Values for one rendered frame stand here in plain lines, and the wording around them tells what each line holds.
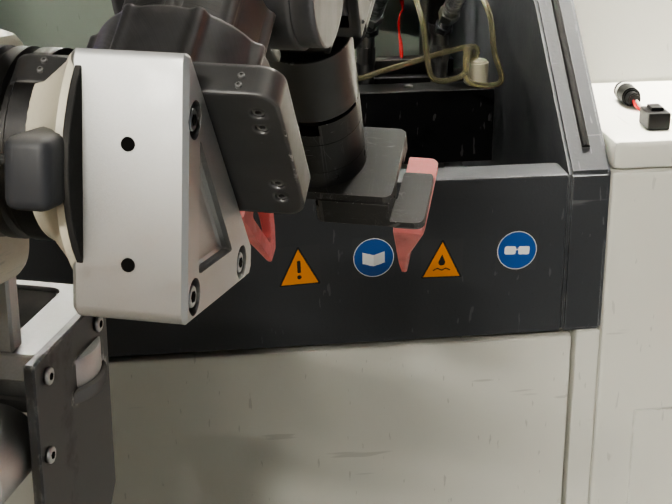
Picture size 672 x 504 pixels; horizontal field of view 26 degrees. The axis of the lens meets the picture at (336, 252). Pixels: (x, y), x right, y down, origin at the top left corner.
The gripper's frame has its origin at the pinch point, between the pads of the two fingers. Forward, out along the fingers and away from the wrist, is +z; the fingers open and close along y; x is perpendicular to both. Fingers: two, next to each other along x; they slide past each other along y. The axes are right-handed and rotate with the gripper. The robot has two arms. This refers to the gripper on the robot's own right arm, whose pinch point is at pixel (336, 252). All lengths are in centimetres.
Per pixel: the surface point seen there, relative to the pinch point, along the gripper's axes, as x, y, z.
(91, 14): -65, 47, 32
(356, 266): -21.0, 4.8, 24.9
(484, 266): -24.5, -6.7, 27.5
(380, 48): -73, 13, 42
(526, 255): -26.2, -10.4, 27.4
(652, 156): -34.1, -21.3, 21.0
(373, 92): -45, 7, 25
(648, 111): -38.8, -20.7, 19.6
